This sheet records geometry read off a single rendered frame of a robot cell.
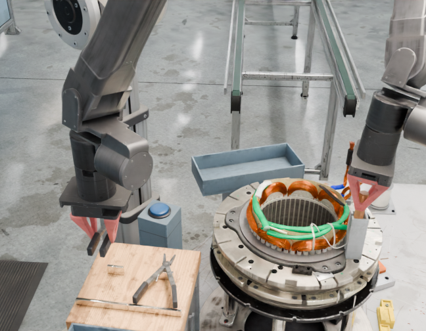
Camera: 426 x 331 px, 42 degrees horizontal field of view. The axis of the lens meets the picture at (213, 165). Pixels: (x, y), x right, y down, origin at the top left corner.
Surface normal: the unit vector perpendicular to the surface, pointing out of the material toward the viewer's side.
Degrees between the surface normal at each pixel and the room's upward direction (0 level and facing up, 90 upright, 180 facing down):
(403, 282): 0
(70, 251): 0
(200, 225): 0
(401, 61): 59
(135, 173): 91
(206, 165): 90
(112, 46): 79
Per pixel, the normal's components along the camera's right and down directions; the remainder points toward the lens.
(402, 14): -0.57, -0.29
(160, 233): -0.40, 0.50
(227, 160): 0.27, 0.53
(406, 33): -0.51, -0.07
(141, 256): 0.00, -0.84
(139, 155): 0.76, 0.37
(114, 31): -0.61, 0.29
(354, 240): -0.09, 0.54
